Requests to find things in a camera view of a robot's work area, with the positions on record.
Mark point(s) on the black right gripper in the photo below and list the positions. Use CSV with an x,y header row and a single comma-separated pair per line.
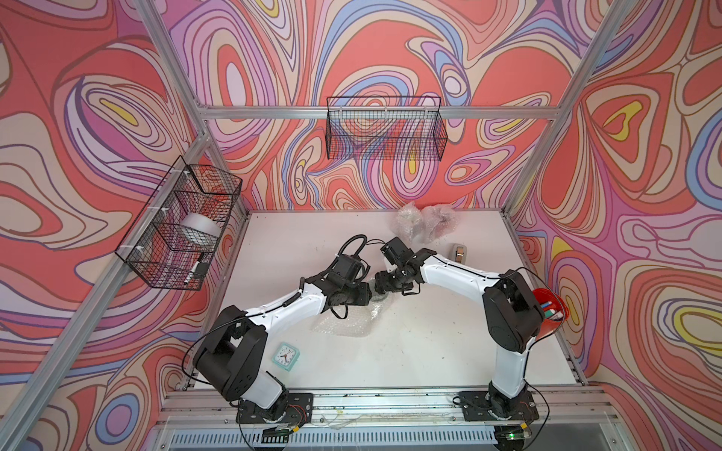
x,y
382,284

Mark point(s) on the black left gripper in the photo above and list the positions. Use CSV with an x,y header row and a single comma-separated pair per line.
x,y
365,294

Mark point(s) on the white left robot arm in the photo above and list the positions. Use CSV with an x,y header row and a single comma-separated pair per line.
x,y
230,355

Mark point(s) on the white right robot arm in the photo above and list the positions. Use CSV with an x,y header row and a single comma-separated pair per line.
x,y
513,315

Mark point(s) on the grey tape dispenser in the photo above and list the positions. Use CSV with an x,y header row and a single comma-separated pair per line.
x,y
458,253

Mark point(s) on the teal alarm clock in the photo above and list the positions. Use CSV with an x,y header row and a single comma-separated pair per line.
x,y
286,356

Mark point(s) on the black marker in basket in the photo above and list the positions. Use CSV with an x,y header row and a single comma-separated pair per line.
x,y
192,272

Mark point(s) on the red pen cup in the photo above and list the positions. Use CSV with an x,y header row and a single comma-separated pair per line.
x,y
554,309

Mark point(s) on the white tape roll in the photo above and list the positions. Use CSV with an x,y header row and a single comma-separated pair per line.
x,y
200,230

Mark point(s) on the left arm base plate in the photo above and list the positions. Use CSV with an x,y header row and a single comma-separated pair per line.
x,y
293,409

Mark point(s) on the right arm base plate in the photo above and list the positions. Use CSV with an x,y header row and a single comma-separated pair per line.
x,y
486,406

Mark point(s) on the back wire basket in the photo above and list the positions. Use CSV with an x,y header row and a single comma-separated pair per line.
x,y
385,128

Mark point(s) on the wire basket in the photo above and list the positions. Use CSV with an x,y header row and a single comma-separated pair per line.
x,y
385,128
173,243

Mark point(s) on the left wire basket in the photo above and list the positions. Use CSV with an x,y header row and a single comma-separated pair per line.
x,y
173,243

